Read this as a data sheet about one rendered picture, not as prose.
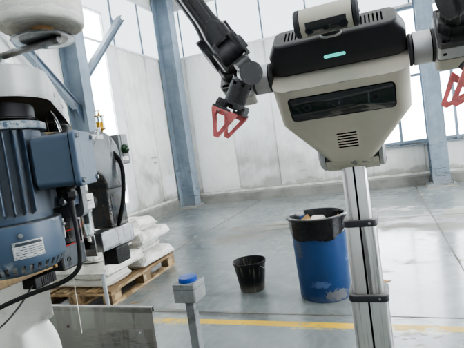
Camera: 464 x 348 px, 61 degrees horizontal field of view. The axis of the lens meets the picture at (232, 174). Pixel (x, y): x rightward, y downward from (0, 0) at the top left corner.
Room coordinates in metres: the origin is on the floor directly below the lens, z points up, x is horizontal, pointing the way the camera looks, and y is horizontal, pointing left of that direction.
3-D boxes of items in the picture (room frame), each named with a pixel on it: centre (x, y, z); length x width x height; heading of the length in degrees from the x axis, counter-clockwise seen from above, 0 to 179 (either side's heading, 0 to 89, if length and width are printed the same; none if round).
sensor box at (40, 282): (0.88, 0.46, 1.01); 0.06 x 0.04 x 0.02; 159
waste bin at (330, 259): (3.10, -0.62, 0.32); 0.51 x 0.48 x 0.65; 159
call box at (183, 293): (1.26, 0.19, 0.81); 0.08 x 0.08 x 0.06; 69
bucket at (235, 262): (3.43, -0.04, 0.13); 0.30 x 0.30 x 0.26
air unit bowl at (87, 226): (0.96, 0.37, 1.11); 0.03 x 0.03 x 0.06
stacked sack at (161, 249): (4.38, 1.09, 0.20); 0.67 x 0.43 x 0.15; 159
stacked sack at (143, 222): (4.47, 1.29, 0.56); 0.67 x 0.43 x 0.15; 69
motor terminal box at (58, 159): (0.69, 0.28, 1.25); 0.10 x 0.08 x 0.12; 4
